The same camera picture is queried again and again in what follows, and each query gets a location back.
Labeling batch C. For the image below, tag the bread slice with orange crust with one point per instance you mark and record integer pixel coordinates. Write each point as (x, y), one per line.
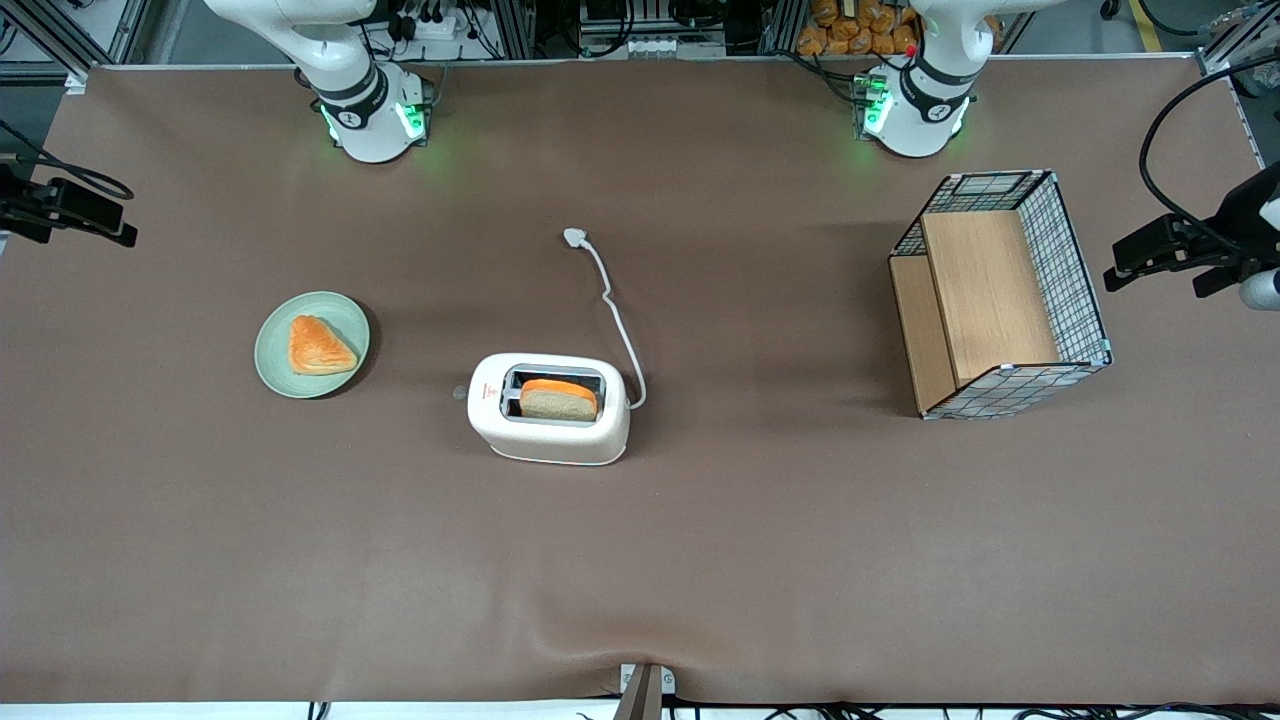
(558, 400)

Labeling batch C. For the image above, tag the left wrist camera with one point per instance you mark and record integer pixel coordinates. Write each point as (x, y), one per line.
(1262, 290)

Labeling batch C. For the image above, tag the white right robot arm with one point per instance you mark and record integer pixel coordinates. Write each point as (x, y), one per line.
(350, 70)

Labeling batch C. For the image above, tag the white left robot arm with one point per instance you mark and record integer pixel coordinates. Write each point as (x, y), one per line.
(925, 90)

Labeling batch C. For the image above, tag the white two-slot toaster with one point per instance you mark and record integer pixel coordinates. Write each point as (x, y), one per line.
(545, 440)

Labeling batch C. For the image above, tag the orange triangular pastry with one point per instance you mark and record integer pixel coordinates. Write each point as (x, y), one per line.
(318, 348)

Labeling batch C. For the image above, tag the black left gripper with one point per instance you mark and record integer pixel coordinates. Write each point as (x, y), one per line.
(1233, 226)

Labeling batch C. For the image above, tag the pale green round plate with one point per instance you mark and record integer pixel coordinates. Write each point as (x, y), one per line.
(275, 365)

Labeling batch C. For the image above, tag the pile of orange bread rolls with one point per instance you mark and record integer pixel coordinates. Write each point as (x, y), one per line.
(855, 28)

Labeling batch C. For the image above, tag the white power strip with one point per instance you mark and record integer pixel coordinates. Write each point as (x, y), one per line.
(428, 27)

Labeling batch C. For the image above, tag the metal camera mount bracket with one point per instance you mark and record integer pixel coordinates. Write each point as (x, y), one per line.
(645, 692)

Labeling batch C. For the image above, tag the aluminium frame profile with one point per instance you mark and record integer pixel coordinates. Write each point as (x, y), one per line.
(1235, 40)
(60, 35)

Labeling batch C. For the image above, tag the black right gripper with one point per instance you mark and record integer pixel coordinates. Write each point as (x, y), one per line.
(22, 206)

